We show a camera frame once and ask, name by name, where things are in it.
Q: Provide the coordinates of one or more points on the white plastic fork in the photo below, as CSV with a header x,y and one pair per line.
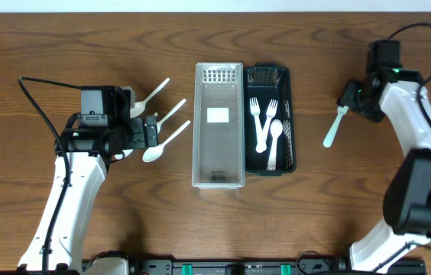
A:
x,y
255,111
270,113

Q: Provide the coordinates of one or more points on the white plastic spoon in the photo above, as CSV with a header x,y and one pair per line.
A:
x,y
170,113
150,97
153,153
276,130
139,137

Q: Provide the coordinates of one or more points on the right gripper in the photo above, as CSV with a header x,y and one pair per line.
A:
x,y
347,97

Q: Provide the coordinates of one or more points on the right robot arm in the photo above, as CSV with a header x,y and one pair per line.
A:
x,y
390,91

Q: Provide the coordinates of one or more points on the black plastic basket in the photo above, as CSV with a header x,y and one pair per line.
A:
x,y
267,81

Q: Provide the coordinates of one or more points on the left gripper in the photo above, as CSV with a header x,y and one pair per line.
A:
x,y
150,131

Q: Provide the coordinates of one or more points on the pale green plastic fork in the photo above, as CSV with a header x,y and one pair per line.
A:
x,y
330,136

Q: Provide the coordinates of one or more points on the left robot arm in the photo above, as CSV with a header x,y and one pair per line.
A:
x,y
79,173

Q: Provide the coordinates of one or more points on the clear plastic basket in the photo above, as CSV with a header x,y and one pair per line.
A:
x,y
218,127

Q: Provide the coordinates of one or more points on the black mounting rail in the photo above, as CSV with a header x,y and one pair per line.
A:
x,y
109,263

